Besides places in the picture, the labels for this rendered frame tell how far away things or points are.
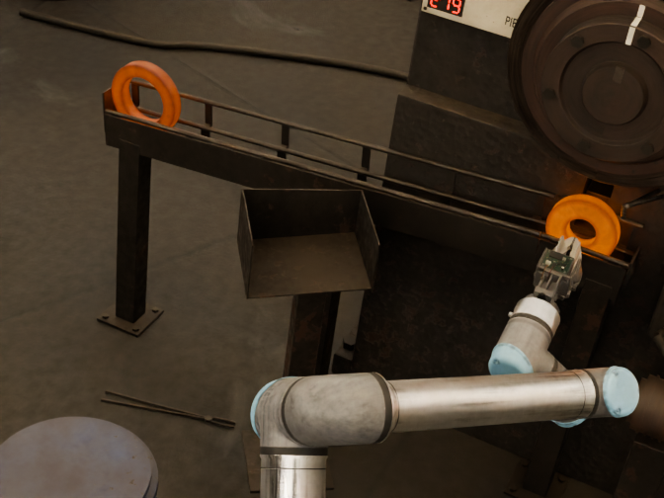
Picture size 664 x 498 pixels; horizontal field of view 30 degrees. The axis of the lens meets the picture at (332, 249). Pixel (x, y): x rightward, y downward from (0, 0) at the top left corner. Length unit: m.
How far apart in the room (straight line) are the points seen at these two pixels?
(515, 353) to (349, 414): 0.47
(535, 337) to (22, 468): 0.99
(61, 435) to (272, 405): 0.53
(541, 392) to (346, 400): 0.39
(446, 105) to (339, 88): 1.87
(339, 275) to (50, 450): 0.69
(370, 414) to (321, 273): 0.68
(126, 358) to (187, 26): 1.97
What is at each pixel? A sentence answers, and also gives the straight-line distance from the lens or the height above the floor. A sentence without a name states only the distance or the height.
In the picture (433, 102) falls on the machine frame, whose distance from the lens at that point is 2.70.
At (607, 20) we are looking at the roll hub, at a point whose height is 1.25.
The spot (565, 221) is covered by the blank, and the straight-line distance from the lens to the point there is 2.62.
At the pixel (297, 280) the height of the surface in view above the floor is 0.60.
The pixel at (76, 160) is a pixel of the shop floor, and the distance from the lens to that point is 4.00.
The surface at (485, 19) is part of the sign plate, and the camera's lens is 2.61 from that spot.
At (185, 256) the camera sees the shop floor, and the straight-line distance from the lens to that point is 3.59.
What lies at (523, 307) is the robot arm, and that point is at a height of 0.73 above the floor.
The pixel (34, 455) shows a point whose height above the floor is 0.43.
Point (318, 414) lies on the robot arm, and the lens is 1.96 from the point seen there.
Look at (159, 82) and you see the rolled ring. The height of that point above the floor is 0.74.
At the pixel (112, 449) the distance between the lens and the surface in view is 2.40.
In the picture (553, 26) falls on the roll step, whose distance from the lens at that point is 2.39.
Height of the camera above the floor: 2.14
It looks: 36 degrees down
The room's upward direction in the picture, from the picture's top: 8 degrees clockwise
